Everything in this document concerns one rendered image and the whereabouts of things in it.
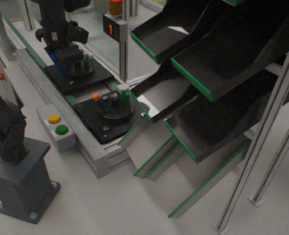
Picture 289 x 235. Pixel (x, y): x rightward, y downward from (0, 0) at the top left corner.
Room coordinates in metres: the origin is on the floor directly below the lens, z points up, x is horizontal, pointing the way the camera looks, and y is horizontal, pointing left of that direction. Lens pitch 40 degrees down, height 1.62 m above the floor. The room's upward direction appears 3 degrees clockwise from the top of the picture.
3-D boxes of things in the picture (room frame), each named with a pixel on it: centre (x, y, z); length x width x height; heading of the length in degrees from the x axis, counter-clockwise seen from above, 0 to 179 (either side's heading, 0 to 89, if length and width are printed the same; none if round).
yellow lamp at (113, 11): (1.04, 0.12, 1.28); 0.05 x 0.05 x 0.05
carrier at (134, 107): (0.81, 0.10, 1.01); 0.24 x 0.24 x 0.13; 37
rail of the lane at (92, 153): (0.94, 0.38, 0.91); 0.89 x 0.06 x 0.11; 37
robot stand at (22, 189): (0.49, 0.34, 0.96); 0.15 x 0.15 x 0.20; 75
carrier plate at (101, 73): (1.09, 0.30, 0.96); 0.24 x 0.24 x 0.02; 37
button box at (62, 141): (0.75, 0.32, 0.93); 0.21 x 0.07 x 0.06; 37
